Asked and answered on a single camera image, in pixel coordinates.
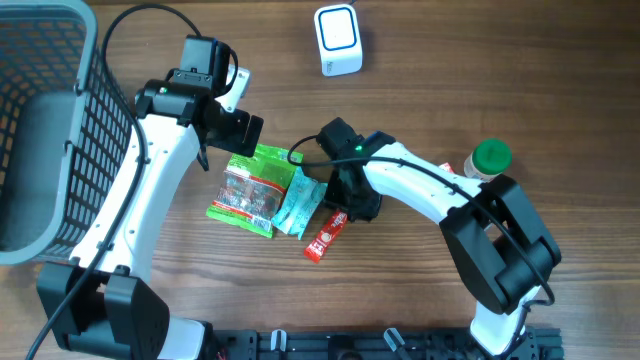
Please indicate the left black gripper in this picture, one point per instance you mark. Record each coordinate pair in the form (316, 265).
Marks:
(233, 142)

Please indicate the white barcode scanner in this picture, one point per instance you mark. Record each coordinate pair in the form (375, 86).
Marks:
(339, 40)

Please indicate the green lid jar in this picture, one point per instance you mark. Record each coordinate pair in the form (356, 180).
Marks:
(488, 160)

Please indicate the grey plastic mesh basket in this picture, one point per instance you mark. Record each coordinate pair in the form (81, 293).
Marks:
(64, 129)

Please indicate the red coffee stick sachet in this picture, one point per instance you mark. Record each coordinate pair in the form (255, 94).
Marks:
(323, 240)

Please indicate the red white tissue pack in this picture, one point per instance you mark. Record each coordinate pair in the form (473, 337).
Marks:
(447, 167)

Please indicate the teal snack packet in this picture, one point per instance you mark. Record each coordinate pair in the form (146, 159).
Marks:
(301, 201)

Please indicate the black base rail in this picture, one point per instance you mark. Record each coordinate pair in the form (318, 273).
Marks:
(435, 344)

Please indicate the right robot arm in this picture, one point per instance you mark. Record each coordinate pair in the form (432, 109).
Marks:
(501, 248)

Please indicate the green candy bag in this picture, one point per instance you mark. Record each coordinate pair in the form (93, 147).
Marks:
(253, 190)

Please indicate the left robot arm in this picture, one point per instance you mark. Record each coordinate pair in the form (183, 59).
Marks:
(100, 302)

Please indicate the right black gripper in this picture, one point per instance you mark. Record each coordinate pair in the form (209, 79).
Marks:
(366, 211)

